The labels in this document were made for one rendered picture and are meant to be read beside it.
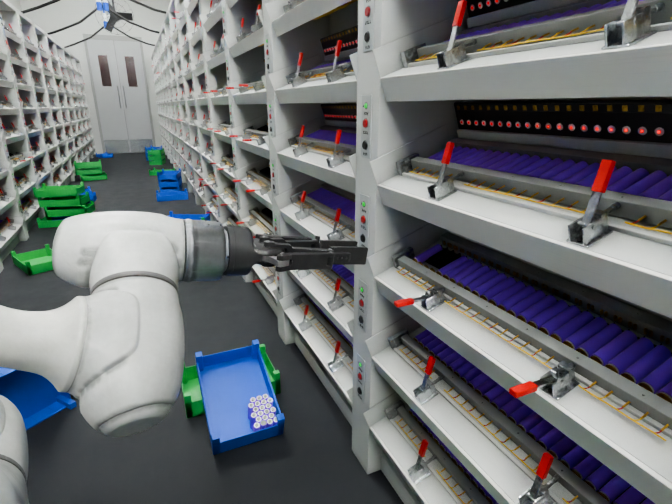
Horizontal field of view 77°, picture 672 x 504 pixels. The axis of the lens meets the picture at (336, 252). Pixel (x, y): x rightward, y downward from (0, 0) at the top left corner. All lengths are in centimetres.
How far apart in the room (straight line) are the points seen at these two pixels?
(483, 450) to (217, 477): 72
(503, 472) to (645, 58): 59
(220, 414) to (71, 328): 93
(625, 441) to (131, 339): 54
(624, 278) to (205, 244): 50
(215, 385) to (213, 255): 88
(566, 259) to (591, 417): 19
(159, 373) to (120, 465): 90
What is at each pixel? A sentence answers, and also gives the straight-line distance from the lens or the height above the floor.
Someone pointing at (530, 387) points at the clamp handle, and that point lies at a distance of 59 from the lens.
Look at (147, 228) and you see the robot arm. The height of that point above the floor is 76.
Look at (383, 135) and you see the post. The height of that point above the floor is 85.
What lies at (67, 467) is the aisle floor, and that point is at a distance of 145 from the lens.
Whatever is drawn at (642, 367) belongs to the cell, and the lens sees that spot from 65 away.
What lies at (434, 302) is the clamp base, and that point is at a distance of 79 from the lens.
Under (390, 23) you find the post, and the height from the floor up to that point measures 105.
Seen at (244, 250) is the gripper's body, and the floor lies 71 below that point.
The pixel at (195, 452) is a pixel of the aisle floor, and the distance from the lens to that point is 136.
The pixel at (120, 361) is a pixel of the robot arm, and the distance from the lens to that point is 50.
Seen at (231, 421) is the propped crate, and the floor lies 3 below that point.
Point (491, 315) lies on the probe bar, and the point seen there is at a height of 59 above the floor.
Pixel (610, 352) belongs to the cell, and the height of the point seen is 61.
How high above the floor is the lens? 91
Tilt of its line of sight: 19 degrees down
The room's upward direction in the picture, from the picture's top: straight up
